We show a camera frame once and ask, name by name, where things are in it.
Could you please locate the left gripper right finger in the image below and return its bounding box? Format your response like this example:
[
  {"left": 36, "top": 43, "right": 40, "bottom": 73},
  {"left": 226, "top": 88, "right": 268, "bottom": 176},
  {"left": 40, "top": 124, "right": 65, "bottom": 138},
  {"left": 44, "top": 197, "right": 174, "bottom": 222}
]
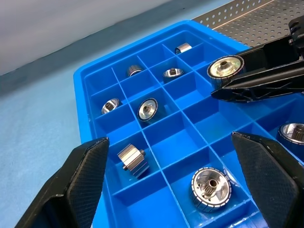
[{"left": 231, "top": 131, "right": 304, "bottom": 228}]

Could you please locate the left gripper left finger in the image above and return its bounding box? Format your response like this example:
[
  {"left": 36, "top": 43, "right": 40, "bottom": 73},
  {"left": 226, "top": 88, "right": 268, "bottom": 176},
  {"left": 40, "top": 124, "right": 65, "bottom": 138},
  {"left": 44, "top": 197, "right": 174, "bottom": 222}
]
[{"left": 14, "top": 136, "right": 110, "bottom": 228}]

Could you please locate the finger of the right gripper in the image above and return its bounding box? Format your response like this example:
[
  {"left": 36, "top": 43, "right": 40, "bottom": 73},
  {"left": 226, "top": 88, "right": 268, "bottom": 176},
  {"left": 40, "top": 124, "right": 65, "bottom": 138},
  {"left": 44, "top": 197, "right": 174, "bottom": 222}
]
[
  {"left": 210, "top": 61, "right": 304, "bottom": 103},
  {"left": 238, "top": 39, "right": 293, "bottom": 76}
]

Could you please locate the silver metal roller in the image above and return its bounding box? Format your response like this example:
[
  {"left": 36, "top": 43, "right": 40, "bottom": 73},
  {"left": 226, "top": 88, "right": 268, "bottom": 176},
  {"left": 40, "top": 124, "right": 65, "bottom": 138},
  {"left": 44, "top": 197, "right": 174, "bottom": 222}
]
[
  {"left": 162, "top": 67, "right": 186, "bottom": 84},
  {"left": 125, "top": 64, "right": 144, "bottom": 78},
  {"left": 275, "top": 123, "right": 304, "bottom": 152},
  {"left": 137, "top": 97, "right": 159, "bottom": 124},
  {"left": 189, "top": 167, "right": 231, "bottom": 213},
  {"left": 116, "top": 143, "right": 151, "bottom": 179},
  {"left": 206, "top": 55, "right": 247, "bottom": 90},
  {"left": 101, "top": 97, "right": 124, "bottom": 115},
  {"left": 174, "top": 42, "right": 193, "bottom": 54}
]

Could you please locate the perforated steel tray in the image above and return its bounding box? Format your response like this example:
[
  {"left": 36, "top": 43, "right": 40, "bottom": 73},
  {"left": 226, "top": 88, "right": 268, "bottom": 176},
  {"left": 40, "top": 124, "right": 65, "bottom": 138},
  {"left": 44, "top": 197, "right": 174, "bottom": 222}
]
[{"left": 191, "top": 0, "right": 304, "bottom": 50}]

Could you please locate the blue compartment tray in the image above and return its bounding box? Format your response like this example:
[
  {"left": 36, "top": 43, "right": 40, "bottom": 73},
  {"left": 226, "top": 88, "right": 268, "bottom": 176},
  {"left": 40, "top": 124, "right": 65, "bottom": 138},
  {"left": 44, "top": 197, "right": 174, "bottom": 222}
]
[{"left": 73, "top": 20, "right": 304, "bottom": 228}]

